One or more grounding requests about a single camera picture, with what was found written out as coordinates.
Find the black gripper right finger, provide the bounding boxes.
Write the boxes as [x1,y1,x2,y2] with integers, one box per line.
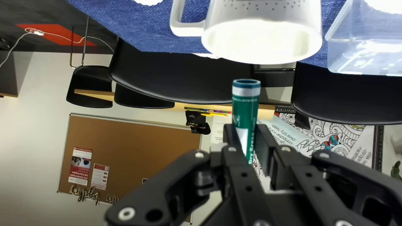
[255,123,402,226]

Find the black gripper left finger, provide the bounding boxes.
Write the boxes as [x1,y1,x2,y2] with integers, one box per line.
[105,123,269,226]

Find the green marker pen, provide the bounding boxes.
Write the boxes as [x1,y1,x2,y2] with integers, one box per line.
[231,78,263,166]

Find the framed doodle poster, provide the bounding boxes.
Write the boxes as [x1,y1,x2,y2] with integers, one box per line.
[255,111,385,186]

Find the white upright box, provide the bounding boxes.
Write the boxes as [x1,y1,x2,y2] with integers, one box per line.
[210,119,228,146]

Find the potted green plant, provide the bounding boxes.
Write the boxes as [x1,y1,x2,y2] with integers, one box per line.
[388,160,402,182]

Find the black desktop device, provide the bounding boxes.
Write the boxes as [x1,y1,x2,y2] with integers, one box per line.
[185,111,213,136]

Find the brown cork board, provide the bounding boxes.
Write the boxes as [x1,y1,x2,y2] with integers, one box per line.
[57,113,204,207]

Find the yellow black desk items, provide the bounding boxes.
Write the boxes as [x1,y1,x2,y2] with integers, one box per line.
[184,107,233,118]

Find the black shell chair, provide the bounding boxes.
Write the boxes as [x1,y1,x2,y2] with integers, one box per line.
[110,39,296,106]
[292,62,402,127]

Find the red white flyer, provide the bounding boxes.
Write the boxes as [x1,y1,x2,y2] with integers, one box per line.
[91,162,112,192]
[67,146,95,187]

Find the black square-back chair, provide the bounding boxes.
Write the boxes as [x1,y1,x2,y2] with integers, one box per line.
[113,83,176,111]

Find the wooden meeting table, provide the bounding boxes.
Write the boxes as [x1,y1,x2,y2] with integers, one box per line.
[74,88,278,123]

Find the black chair with metal legs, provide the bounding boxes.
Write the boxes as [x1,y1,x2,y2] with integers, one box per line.
[66,17,116,109]

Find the white mug with print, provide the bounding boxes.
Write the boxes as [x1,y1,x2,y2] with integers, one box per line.
[169,0,324,67]

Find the blue fabric tablecloth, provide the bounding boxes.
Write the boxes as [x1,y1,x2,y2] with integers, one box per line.
[64,0,402,69]

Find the thin white floor cable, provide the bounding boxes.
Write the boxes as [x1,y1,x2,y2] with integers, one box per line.
[0,25,117,69]

